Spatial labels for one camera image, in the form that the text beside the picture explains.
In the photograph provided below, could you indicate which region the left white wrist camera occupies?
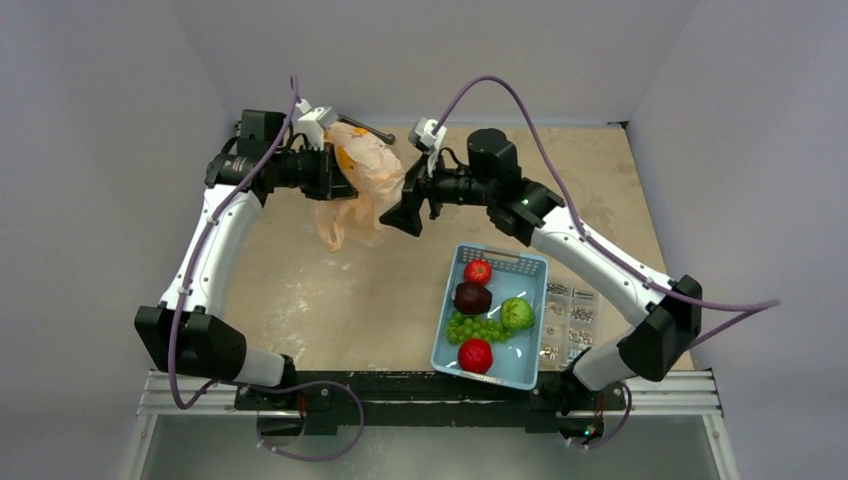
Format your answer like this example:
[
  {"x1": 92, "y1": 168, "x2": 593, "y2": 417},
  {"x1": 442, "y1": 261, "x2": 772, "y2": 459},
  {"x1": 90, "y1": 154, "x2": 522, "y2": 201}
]
[{"x1": 293, "y1": 99, "x2": 338, "y2": 151}]

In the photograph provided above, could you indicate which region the black metal crank handle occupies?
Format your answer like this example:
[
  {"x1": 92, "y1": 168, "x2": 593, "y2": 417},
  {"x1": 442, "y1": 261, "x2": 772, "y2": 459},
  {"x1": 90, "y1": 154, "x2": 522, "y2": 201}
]
[{"x1": 338, "y1": 114, "x2": 396, "y2": 146}]

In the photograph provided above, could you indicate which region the green fake fruit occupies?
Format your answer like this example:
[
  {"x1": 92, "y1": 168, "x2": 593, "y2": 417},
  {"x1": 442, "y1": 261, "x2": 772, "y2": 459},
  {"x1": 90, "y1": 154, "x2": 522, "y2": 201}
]
[{"x1": 500, "y1": 297, "x2": 535, "y2": 331}]

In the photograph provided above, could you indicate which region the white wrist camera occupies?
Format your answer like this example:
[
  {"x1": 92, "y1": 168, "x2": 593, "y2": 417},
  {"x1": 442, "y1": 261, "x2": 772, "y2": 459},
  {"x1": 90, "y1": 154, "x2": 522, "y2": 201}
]
[
  {"x1": 408, "y1": 117, "x2": 447, "y2": 176},
  {"x1": 293, "y1": 99, "x2": 338, "y2": 151}
]

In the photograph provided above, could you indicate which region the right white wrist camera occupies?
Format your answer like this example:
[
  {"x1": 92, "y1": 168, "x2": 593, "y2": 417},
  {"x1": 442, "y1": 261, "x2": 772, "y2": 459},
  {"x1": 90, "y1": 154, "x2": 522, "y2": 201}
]
[{"x1": 408, "y1": 117, "x2": 447, "y2": 176}]

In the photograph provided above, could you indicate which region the light blue plastic basket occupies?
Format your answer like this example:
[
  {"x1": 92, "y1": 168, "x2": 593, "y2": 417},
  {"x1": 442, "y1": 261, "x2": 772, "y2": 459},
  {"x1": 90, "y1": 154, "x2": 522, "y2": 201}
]
[{"x1": 431, "y1": 243, "x2": 549, "y2": 391}]

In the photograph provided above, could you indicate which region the orange banana print plastic bag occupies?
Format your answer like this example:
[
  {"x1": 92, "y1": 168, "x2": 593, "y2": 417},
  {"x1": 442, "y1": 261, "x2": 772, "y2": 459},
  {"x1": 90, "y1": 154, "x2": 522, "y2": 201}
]
[{"x1": 315, "y1": 122, "x2": 404, "y2": 252}]

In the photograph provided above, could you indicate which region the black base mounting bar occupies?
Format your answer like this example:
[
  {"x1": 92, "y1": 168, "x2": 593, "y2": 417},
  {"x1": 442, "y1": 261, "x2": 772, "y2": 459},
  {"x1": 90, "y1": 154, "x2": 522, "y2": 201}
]
[{"x1": 234, "y1": 371, "x2": 629, "y2": 437}]

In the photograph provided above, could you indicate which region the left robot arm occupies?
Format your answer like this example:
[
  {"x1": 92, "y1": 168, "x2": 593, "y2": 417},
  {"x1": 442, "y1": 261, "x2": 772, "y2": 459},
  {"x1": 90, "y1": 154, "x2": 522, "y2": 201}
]
[{"x1": 134, "y1": 102, "x2": 357, "y2": 409}]

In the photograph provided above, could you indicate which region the large red fake apple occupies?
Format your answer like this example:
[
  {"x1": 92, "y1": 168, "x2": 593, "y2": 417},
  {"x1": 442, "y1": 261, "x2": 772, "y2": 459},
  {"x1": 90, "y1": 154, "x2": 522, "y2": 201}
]
[{"x1": 457, "y1": 338, "x2": 494, "y2": 374}]

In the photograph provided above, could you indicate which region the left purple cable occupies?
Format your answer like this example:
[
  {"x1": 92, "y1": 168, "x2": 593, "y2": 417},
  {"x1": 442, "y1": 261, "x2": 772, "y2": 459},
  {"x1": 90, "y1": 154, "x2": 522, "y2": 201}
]
[{"x1": 166, "y1": 74, "x2": 366, "y2": 463}]

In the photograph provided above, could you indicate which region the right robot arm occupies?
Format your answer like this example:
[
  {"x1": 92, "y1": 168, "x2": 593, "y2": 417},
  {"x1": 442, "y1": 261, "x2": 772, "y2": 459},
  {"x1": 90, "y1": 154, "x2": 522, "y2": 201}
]
[{"x1": 380, "y1": 129, "x2": 702, "y2": 407}]

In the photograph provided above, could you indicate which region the green fake grape bunch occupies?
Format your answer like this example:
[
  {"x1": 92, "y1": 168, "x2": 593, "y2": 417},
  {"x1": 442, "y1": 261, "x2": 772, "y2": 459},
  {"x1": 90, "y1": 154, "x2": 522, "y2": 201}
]
[{"x1": 443, "y1": 311, "x2": 514, "y2": 345}]

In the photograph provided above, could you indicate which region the small red fake apple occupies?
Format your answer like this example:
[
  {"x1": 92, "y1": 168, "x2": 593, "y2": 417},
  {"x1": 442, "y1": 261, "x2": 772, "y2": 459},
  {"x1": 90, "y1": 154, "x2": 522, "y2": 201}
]
[{"x1": 463, "y1": 258, "x2": 493, "y2": 286}]

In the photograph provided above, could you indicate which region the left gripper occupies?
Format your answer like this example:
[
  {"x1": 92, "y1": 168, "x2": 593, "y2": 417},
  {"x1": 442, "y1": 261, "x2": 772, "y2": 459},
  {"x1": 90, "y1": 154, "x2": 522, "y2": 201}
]
[{"x1": 270, "y1": 141, "x2": 357, "y2": 200}]

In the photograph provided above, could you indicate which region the dark purple fake fruit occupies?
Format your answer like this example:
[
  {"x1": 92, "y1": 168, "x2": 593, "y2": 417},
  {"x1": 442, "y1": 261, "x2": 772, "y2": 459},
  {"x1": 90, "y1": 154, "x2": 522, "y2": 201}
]
[{"x1": 453, "y1": 282, "x2": 493, "y2": 315}]

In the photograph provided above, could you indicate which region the clear plastic screw box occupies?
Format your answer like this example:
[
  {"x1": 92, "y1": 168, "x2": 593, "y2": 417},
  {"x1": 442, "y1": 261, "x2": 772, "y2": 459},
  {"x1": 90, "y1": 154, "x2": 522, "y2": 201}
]
[{"x1": 539, "y1": 279, "x2": 603, "y2": 368}]

